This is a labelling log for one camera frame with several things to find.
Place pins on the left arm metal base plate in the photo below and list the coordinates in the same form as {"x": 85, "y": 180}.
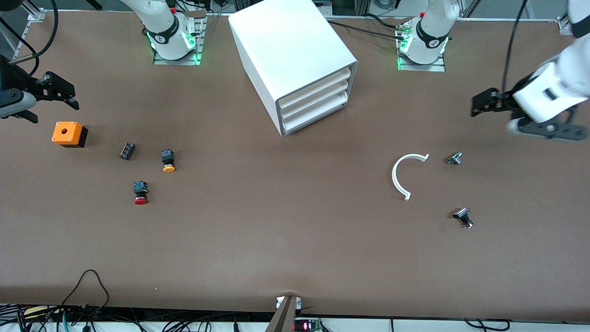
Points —
{"x": 424, "y": 68}

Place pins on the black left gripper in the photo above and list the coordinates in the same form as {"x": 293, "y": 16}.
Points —
{"x": 505, "y": 100}

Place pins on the red push button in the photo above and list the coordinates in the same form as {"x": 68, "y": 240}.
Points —
{"x": 140, "y": 193}

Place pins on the device with red display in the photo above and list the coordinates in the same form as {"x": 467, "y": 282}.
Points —
{"x": 306, "y": 326}

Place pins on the white curved plastic arc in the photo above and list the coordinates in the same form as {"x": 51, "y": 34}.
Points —
{"x": 394, "y": 177}

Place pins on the yellow push button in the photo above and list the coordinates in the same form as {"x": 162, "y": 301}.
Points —
{"x": 168, "y": 161}

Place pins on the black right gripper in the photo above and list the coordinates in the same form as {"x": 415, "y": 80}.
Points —
{"x": 17, "y": 81}

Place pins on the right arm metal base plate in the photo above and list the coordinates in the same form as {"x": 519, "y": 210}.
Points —
{"x": 175, "y": 62}

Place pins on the small metal selector switch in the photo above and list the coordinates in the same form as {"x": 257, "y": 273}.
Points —
{"x": 454, "y": 158}

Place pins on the white lowest drawer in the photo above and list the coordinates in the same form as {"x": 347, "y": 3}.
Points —
{"x": 315, "y": 114}

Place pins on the brown camera mount post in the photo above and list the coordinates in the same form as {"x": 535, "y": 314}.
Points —
{"x": 283, "y": 318}

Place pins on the white drawer cabinet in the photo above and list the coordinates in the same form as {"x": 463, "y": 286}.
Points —
{"x": 286, "y": 41}

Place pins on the orange button enclosure box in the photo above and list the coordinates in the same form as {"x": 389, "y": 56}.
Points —
{"x": 67, "y": 133}

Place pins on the white middle drawer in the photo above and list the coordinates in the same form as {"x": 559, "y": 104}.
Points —
{"x": 315, "y": 102}

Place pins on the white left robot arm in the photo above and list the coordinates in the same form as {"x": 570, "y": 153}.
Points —
{"x": 431, "y": 37}

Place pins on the white highest drawer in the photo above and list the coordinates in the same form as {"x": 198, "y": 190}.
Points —
{"x": 315, "y": 91}

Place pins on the small black contact block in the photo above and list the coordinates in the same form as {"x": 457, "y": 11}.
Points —
{"x": 127, "y": 151}

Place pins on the aluminium frame corner bracket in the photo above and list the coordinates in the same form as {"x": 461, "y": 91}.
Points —
{"x": 37, "y": 14}
{"x": 563, "y": 25}

